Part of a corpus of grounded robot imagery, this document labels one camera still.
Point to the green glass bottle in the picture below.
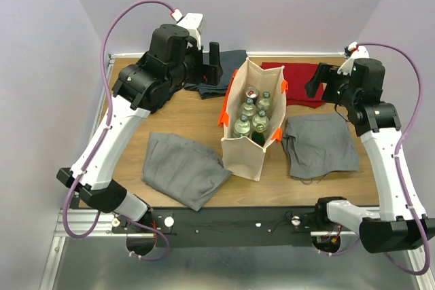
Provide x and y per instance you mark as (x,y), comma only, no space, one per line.
(257,135)

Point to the clear soda water bottle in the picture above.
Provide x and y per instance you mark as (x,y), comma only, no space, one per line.
(242,127)
(248,108)
(264,102)
(260,118)

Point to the black mounting base plate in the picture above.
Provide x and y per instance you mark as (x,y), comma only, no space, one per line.
(242,226)

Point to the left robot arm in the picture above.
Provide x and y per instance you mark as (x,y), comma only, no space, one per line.
(174,58)

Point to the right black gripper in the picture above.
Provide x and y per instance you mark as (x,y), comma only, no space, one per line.
(325,73)

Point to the grey folded cloth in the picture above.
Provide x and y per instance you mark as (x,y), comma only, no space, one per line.
(183,169)
(317,145)

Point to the aluminium frame rail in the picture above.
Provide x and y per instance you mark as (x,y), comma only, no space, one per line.
(80,220)

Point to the red folded cloth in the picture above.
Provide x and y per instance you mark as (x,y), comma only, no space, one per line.
(297,75)

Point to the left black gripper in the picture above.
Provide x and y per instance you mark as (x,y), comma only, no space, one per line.
(209,74)

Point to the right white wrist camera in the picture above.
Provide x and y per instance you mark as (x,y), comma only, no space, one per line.
(352,52)

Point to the dark blue folded cloth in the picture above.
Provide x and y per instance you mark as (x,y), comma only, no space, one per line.
(230,61)

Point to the grey folded cloth left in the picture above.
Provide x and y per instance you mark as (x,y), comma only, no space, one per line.
(183,169)

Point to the beige canvas bag orange handles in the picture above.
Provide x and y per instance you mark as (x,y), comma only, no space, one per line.
(242,156)

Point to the grey folded cloth right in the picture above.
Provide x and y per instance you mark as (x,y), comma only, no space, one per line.
(317,145)

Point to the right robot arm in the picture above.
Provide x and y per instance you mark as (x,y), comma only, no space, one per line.
(401,221)

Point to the red top drink can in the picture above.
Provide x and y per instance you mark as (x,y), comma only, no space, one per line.
(252,93)

